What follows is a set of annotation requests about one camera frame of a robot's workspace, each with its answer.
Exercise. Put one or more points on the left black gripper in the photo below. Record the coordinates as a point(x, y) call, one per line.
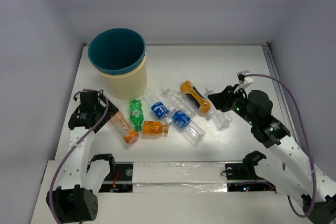
point(109, 107)

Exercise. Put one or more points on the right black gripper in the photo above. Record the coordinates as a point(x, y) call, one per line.
point(221, 100)

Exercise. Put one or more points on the orange bottle dark blue label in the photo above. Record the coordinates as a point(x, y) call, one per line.
point(201, 103)

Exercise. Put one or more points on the clear unlabelled plastic bottle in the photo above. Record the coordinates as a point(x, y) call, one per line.
point(178, 101)

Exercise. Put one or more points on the clear bottle blue label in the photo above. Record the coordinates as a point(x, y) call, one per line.
point(186, 126)
point(157, 107)

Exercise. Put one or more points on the green plastic bottle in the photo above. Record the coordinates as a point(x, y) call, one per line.
point(136, 114)

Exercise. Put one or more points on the orange bottle with white label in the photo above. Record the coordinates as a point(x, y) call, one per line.
point(129, 134)

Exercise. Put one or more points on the small orange patterned bottle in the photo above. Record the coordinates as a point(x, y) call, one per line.
point(155, 128)

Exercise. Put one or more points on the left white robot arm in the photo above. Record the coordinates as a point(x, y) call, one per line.
point(72, 196)

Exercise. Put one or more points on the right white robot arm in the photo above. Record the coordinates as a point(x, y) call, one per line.
point(306, 183)

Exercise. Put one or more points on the cream bin with teal liner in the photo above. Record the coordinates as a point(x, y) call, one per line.
point(119, 55)

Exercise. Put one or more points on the silver taped base bar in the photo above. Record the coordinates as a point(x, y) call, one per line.
point(181, 177)

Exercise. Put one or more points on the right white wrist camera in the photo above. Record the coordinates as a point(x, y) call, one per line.
point(244, 80)

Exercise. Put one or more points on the aluminium rail on right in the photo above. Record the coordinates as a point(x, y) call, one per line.
point(280, 92)

